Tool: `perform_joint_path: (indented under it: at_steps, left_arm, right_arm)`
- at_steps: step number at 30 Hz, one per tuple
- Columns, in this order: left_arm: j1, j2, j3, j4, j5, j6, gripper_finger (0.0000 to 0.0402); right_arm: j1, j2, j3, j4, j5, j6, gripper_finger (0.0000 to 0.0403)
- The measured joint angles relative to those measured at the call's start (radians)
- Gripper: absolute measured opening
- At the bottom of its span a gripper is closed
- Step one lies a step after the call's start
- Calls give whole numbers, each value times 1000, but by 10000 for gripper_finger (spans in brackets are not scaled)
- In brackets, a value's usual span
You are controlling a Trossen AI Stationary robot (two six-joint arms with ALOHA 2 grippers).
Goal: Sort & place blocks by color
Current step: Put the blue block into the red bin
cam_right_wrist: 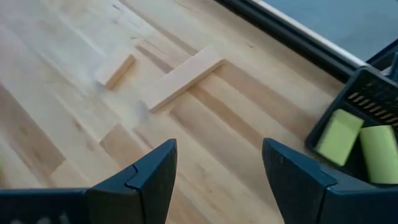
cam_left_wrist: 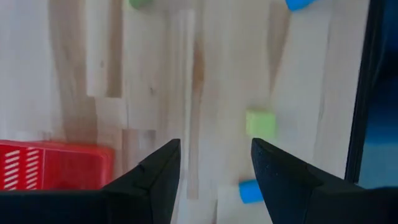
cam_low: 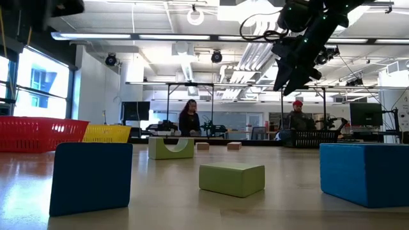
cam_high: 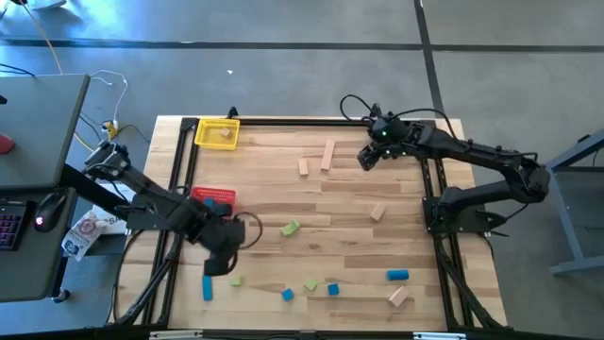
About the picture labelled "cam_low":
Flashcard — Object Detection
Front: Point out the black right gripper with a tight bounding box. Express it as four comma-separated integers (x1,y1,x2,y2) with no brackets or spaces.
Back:
271,30,323,96

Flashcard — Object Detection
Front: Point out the green rectangular block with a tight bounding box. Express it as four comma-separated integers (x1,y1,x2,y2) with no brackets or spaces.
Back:
198,162,266,199

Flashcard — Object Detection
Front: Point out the blue oblong block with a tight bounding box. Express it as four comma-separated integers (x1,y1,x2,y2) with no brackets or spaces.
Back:
320,142,409,209

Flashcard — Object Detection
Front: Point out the green arch block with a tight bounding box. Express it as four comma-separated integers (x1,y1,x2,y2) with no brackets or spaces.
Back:
148,136,195,160

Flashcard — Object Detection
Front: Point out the blue cube block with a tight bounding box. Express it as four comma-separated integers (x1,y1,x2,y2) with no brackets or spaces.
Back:
49,142,134,218

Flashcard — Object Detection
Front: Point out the person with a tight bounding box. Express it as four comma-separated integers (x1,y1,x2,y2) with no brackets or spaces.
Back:
281,100,316,132
178,98,201,137

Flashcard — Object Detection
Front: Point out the grey office chair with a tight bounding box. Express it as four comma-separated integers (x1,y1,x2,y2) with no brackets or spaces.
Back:
251,126,268,141

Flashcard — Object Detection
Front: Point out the black mesh basket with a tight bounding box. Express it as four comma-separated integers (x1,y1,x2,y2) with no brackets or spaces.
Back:
280,129,340,149

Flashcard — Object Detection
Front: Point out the black computer monitor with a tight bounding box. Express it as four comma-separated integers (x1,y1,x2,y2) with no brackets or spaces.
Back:
349,102,383,127
121,101,151,122

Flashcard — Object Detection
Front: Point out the long ceiling light strip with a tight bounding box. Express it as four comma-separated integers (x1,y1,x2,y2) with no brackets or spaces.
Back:
50,31,409,45

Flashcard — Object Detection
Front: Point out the yellow mesh basket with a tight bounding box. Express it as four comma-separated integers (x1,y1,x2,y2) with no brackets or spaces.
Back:
82,124,132,144

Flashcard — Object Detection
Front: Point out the large bright window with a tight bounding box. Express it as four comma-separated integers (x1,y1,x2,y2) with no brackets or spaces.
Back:
13,47,70,119

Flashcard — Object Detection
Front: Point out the red mesh basket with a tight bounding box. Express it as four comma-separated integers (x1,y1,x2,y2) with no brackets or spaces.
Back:
0,115,90,153

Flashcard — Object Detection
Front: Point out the black metal station frame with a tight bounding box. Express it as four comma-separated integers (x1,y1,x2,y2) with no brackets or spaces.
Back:
165,82,215,132
280,85,327,132

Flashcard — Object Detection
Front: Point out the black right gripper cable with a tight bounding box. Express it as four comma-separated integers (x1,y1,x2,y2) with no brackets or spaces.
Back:
239,10,290,43

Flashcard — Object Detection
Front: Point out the black aluminium table frame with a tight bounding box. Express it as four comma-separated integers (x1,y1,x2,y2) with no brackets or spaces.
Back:
127,136,284,148

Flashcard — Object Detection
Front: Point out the white ring fixture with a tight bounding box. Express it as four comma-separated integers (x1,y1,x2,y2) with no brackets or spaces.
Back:
186,8,205,27

